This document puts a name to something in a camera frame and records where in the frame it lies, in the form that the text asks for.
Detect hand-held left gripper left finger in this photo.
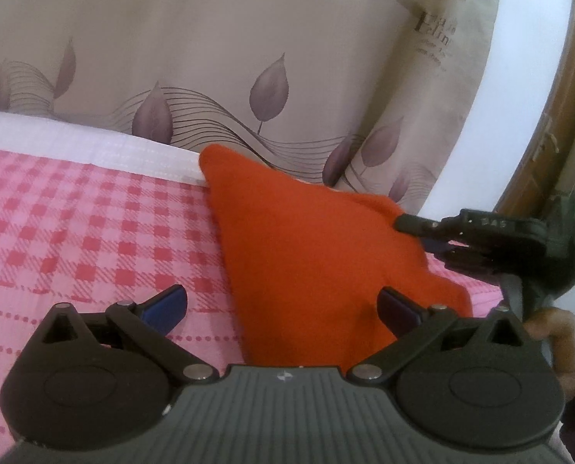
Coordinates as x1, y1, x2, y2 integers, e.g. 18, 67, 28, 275
38, 284, 219, 384

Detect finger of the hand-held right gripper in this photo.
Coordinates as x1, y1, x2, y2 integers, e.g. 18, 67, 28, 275
421, 238, 502, 273
394, 210, 467, 241

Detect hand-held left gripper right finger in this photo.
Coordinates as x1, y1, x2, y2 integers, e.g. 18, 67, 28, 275
348, 287, 528, 384

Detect orange garment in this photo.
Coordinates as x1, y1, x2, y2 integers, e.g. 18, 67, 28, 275
198, 144, 474, 368

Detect person's right hand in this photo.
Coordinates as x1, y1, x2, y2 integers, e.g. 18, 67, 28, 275
529, 308, 575, 376

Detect pink checked bed sheet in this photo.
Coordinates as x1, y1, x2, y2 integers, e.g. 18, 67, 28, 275
0, 145, 510, 464

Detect white mattress edge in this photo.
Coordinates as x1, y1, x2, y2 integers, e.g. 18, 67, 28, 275
0, 109, 207, 187

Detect beige leaf print curtain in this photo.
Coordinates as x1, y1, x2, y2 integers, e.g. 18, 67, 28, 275
0, 0, 505, 204

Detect brown wooden door frame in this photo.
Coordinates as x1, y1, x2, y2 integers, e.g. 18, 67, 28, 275
493, 0, 575, 218

